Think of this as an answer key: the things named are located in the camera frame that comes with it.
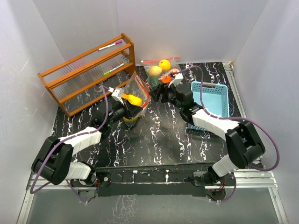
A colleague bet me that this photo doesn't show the fake peach apple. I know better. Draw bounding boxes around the fake peach apple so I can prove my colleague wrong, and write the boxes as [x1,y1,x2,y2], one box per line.
[148,65,163,77]

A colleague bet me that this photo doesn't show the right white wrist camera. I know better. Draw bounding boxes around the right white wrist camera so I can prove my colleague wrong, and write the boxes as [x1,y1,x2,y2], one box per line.
[168,71,184,88]

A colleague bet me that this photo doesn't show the orange yellow fake pepper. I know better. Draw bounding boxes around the orange yellow fake pepper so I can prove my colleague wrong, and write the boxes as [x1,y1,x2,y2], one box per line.
[123,117,138,127]

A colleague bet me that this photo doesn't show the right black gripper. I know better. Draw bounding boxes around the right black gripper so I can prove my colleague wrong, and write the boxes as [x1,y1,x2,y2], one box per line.
[149,81,183,111]

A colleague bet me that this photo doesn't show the clear zip bag with fruit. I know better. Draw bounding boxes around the clear zip bag with fruit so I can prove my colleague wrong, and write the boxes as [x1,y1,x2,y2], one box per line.
[141,57,180,90]

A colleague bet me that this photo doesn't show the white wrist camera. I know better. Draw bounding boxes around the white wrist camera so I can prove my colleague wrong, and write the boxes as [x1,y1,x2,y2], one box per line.
[168,71,184,88]
[108,87,124,104]

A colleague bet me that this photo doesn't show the blue plastic basket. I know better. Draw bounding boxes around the blue plastic basket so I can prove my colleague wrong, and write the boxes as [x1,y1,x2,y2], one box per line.
[186,82,229,137]

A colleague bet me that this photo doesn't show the pink marker pen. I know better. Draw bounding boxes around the pink marker pen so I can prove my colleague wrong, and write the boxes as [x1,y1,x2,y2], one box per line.
[98,40,122,51]

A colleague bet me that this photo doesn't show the yellow fake lemon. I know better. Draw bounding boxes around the yellow fake lemon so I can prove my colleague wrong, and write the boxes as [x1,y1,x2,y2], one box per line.
[158,59,171,71]

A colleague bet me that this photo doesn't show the wooden shelf rack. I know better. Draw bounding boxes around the wooden shelf rack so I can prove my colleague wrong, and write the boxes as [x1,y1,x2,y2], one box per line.
[38,33,136,117]

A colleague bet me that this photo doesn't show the clear zip bag with peppers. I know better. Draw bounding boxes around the clear zip bag with peppers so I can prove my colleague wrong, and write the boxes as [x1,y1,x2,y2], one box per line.
[124,71,150,118]

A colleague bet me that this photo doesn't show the aluminium frame rail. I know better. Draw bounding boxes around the aluminium frame rail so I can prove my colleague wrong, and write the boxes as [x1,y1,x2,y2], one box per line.
[26,169,278,191]

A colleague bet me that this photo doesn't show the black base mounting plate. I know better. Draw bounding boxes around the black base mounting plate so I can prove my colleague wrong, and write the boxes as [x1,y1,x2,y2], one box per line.
[71,163,236,200]

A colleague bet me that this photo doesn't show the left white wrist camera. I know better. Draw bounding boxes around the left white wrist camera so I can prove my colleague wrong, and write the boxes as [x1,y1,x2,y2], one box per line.
[108,87,124,104]

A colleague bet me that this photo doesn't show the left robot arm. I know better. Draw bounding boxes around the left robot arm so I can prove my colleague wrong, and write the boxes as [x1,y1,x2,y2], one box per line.
[31,99,143,186]

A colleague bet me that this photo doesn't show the yellow fake bell pepper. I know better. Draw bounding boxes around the yellow fake bell pepper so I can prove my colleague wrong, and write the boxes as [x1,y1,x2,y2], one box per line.
[122,93,142,106]

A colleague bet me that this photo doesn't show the green marker pen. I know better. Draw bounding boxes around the green marker pen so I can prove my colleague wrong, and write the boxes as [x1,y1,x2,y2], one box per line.
[103,63,125,76]

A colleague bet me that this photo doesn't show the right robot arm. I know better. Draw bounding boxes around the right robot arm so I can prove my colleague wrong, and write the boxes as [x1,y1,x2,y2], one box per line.
[149,84,265,185]

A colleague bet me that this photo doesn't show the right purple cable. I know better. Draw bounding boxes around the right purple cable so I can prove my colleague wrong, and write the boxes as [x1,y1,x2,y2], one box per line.
[175,65,280,206]

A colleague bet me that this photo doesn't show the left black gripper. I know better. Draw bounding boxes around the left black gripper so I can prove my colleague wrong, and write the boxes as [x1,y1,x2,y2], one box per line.
[107,98,142,126]

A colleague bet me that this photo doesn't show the fake green fruit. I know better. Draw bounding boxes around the fake green fruit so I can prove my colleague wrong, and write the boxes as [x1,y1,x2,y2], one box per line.
[149,76,160,89]

